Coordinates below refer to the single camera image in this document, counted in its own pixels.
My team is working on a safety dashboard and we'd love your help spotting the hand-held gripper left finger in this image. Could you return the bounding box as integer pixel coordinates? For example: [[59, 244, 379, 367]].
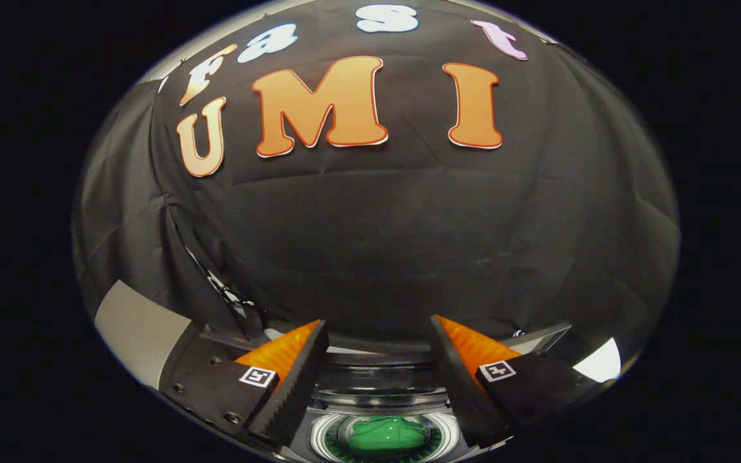
[[160, 320, 331, 451]]

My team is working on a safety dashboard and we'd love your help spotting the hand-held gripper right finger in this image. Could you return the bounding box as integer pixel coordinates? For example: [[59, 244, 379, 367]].
[[430, 315, 603, 449]]

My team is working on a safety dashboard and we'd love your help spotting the grey toy washing machine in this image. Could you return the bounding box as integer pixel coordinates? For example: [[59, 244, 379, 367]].
[[277, 367, 517, 463]]

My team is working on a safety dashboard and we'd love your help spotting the green shirt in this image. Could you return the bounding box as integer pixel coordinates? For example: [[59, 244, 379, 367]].
[[347, 416, 430, 452]]

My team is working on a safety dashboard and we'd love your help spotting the white box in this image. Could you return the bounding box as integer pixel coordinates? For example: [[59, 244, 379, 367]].
[[573, 337, 623, 384]]

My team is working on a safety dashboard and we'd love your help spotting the black backdrop cloth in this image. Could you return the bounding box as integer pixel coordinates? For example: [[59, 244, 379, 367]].
[[71, 0, 681, 386]]

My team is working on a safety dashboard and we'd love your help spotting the grey box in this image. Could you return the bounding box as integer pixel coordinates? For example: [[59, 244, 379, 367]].
[[94, 280, 199, 391]]

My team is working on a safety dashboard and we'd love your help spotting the white metal frame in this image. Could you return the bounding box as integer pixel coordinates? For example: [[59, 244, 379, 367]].
[[181, 241, 259, 319]]

